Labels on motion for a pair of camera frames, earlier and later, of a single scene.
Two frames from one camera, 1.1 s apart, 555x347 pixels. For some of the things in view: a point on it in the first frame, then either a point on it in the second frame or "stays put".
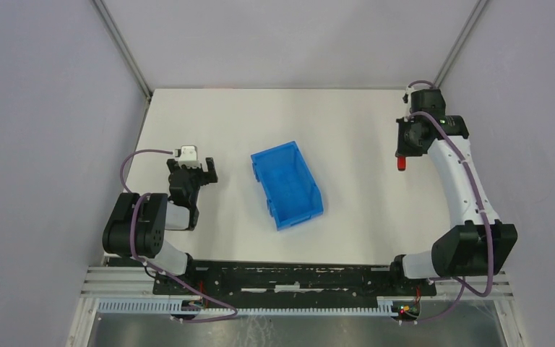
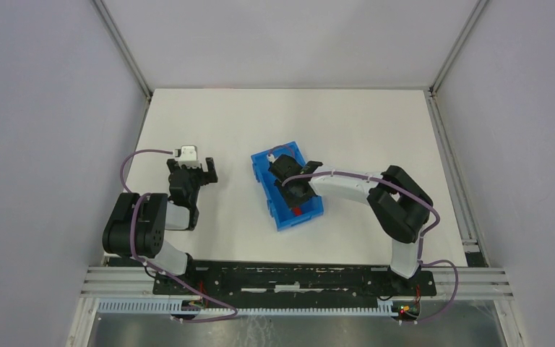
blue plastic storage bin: x=293 y=194 stays put
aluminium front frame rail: x=132 y=281 stays put
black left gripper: x=194 y=173 stays put
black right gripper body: x=406 y=145 → x=292 y=168
